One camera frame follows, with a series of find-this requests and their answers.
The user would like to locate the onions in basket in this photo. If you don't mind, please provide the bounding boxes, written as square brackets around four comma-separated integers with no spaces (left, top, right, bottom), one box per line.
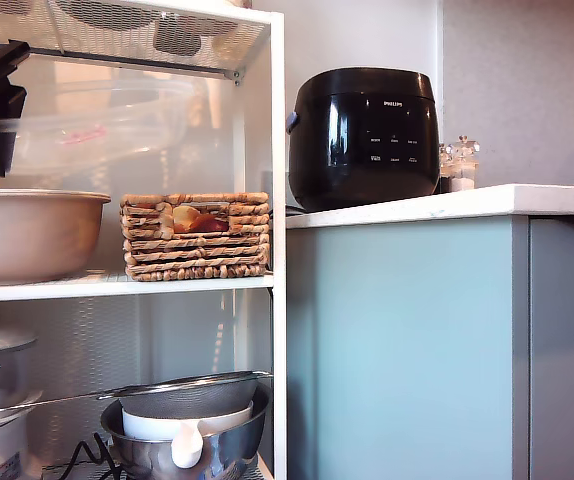
[172,203,231,234]

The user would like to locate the white metal shelf unit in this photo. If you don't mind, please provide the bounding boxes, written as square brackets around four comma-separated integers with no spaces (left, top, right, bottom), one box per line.
[0,0,287,480]

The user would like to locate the large beige bowl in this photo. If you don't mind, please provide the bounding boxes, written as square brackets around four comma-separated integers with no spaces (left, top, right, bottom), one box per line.
[0,185,112,286]

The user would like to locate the clear plastic microwave lid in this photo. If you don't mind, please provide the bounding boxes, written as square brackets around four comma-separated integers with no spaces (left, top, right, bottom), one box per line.
[0,82,196,176]

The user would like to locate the white bowl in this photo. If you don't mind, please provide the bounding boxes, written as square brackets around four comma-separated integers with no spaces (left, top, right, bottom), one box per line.
[122,400,256,442]

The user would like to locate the black coiled cable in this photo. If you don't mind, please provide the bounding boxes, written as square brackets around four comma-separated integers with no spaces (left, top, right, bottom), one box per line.
[41,432,128,480]

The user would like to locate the woven wicker basket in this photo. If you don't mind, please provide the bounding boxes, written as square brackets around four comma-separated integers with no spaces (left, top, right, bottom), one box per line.
[119,192,272,282]

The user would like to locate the blue-grey kitchen cabinet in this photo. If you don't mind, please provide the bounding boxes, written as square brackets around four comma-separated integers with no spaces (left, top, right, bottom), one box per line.
[285,184,574,480]

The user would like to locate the black Philips rice cooker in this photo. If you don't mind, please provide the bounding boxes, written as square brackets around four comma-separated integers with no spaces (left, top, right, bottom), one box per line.
[286,67,442,214]

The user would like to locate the metal mesh sieve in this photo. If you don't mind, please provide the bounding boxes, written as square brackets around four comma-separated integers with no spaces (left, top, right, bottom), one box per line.
[0,370,274,421]

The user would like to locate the grey round dish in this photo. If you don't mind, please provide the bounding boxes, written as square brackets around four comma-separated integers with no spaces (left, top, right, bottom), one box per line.
[56,0,166,31]

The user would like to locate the stainless steel mixing bowl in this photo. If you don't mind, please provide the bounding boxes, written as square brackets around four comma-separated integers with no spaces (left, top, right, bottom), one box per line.
[100,382,272,480]

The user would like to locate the glass pepper grinder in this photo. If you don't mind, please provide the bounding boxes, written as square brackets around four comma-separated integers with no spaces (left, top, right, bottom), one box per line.
[438,143,456,195]

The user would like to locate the glass salt grinder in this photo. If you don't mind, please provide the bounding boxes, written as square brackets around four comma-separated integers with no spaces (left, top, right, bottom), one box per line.
[450,133,482,192]

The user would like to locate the dark round cup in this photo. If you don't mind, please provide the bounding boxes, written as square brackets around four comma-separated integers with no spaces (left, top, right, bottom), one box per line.
[154,16,203,56]

